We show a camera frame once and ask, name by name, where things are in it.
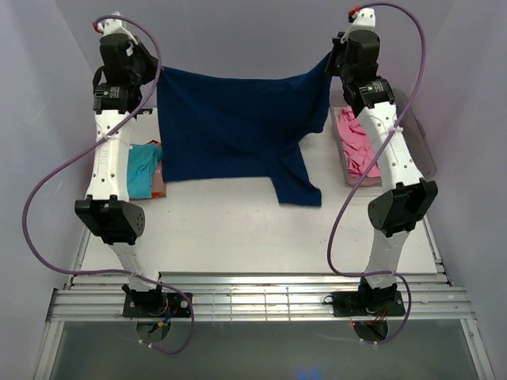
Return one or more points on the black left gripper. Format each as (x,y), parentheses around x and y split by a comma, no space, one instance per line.
(139,48)

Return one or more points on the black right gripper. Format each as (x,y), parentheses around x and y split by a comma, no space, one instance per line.
(337,45)

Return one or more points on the navy blue t shirt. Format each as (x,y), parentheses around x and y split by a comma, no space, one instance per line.
(215,128)

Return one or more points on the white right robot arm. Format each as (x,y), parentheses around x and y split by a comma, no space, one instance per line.
(406,195)

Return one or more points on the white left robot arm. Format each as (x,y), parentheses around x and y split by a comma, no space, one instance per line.
(106,209)

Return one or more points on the pink t shirt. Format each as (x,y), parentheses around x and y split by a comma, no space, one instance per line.
(354,142)

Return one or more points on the turquoise folded t shirt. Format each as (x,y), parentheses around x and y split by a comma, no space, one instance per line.
(142,162)

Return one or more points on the clear plastic bin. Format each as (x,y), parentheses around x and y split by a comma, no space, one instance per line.
(413,133)

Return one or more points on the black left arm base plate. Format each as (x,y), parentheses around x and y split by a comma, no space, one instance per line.
(152,304)

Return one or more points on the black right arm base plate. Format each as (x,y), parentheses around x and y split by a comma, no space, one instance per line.
(349,304)

